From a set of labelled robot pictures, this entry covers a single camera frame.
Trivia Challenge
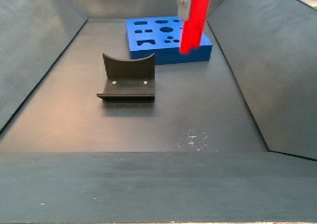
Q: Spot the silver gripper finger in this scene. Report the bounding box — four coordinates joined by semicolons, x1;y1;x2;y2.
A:
177;0;192;20

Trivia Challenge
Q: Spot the red two-pronged peg block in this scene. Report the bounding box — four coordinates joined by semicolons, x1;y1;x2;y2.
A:
180;0;210;54

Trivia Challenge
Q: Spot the blue foam shape board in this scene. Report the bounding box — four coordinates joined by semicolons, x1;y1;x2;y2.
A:
126;16;213;65

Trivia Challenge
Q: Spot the black curved stand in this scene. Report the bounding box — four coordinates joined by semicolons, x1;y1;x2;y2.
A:
97;55;156;101

